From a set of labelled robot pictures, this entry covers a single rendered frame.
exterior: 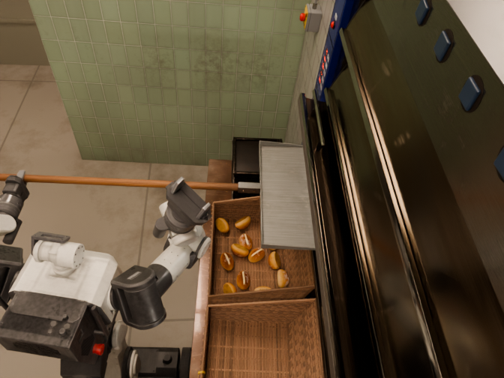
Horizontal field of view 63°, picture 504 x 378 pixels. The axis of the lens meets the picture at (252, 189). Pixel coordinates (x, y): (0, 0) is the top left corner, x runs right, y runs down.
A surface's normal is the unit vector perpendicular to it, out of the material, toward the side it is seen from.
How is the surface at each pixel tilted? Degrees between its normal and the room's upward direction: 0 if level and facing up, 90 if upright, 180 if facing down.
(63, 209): 0
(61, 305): 0
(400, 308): 70
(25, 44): 90
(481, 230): 90
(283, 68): 90
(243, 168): 0
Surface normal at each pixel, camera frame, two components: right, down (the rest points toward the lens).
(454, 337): -0.91, -0.27
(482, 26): 0.08, -0.65
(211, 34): 0.00, 0.76
